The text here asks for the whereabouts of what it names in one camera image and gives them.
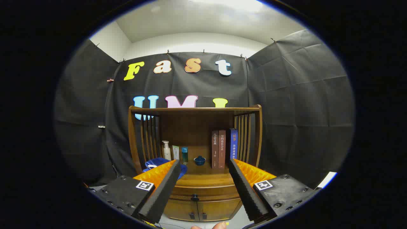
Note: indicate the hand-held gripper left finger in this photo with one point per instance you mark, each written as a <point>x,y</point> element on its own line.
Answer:
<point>162,190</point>

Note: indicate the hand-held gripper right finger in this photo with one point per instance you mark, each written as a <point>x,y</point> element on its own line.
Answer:
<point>244,190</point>

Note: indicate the wooden cabinet door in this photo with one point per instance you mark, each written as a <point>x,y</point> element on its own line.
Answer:
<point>181,210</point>
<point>219,208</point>

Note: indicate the wooden countertop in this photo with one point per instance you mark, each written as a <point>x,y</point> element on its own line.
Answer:
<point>206,176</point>

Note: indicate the wooden cabinet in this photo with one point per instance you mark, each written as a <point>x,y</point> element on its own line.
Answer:
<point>190,127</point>

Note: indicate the folded blue towel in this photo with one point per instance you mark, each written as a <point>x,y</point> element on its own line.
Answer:
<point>152,163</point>

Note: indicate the white pump bottle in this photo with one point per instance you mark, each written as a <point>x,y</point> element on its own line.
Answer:
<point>166,152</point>

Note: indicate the white green tube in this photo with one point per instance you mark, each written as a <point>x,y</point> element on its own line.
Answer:
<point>175,152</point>

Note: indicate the teal bottle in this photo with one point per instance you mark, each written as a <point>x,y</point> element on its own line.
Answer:
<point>184,154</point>

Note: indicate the blue book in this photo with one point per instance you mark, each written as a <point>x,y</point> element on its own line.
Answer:
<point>233,146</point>

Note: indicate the brown book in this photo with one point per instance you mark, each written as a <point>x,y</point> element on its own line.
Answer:
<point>222,149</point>
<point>215,149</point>

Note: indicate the blue lidded cup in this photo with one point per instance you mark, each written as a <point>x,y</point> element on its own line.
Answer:
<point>199,161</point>

